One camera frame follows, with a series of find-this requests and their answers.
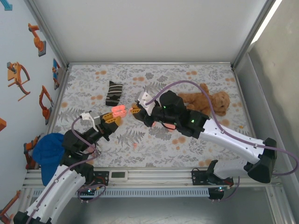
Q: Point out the aluminium front rail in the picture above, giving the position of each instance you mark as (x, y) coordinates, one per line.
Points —
(163, 180)

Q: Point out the black striped sock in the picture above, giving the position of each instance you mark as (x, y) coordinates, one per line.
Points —
(114, 93)

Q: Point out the orange claw wall sticker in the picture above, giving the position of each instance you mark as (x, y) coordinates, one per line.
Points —
(14, 74)

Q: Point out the aluminium frame post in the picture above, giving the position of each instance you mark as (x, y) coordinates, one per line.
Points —
(46, 32)
(254, 32)

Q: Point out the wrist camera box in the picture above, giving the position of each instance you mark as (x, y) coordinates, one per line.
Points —
(144, 99)
(94, 117)

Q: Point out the floral patterned table cover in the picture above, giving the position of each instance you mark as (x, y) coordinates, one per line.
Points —
(163, 151)

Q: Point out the brown plush teddy bear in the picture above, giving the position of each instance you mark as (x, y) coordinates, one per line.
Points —
(194, 100)

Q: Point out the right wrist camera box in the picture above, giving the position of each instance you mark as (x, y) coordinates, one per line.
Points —
(144, 99)

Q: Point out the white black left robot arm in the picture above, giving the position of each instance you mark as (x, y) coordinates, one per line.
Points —
(70, 184)

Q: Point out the blue conveyor wall sticker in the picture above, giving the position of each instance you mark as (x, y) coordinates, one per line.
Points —
(55, 70)

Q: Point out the orange machine wall sticker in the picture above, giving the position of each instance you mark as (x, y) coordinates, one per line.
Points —
(9, 207)
(29, 151)

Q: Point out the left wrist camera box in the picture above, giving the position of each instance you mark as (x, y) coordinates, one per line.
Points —
(94, 117)

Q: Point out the blue cloth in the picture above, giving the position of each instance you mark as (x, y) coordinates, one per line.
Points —
(47, 151)

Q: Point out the white digital display unit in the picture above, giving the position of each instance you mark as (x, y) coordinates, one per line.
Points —
(119, 175)

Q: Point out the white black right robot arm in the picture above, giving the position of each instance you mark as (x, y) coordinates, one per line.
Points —
(229, 144)

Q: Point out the pink earbuds charging case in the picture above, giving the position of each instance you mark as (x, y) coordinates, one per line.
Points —
(119, 109)
(171, 127)

